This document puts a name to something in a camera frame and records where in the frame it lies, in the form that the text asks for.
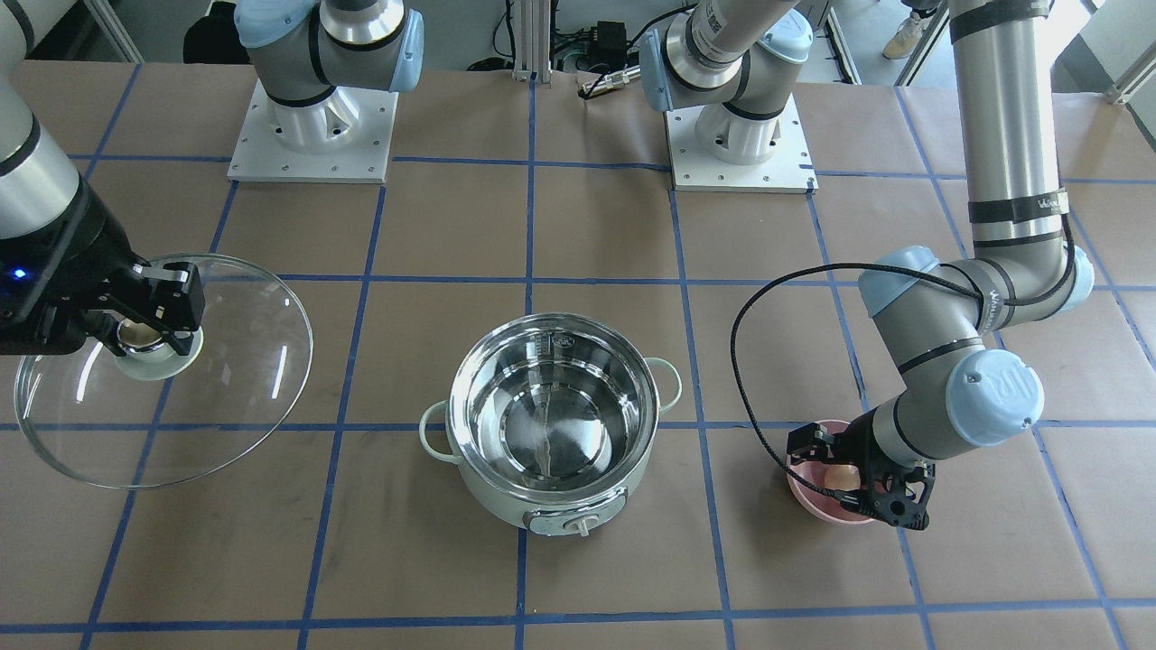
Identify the pink bowl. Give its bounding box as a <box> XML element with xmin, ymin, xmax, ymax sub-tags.
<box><xmin>786</xmin><ymin>420</ymin><xmax>872</xmax><ymax>525</ymax></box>

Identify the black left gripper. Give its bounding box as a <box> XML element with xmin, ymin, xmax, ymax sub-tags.
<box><xmin>786</xmin><ymin>411</ymin><xmax>936</xmax><ymax>530</ymax></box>

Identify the black power adapter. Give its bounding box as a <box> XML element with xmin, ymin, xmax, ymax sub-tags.
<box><xmin>590</xmin><ymin>21</ymin><xmax>627</xmax><ymax>61</ymax></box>

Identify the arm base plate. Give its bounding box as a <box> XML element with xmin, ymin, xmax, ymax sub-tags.
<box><xmin>227</xmin><ymin>84</ymin><xmax>399</xmax><ymax>184</ymax></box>
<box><xmin>664</xmin><ymin>96</ymin><xmax>818</xmax><ymax>193</ymax></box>

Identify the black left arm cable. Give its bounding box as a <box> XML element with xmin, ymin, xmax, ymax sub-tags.
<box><xmin>729</xmin><ymin>212</ymin><xmax>1077</xmax><ymax>493</ymax></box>

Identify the glass pot lid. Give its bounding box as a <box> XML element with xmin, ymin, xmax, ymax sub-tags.
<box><xmin>14</xmin><ymin>254</ymin><xmax>313</xmax><ymax>490</ymax></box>

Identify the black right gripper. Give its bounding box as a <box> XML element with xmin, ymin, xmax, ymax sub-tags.
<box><xmin>3</xmin><ymin>180</ymin><xmax>205</xmax><ymax>359</ymax></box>

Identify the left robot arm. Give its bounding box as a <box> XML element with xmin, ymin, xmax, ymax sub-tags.
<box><xmin>639</xmin><ymin>1</ymin><xmax>1095</xmax><ymax>530</ymax></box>

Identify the beige egg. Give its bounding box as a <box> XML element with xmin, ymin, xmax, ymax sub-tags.
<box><xmin>823</xmin><ymin>464</ymin><xmax>862</xmax><ymax>492</ymax></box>

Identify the light green electric pot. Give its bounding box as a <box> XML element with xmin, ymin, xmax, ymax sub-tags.
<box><xmin>418</xmin><ymin>312</ymin><xmax>683</xmax><ymax>535</ymax></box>

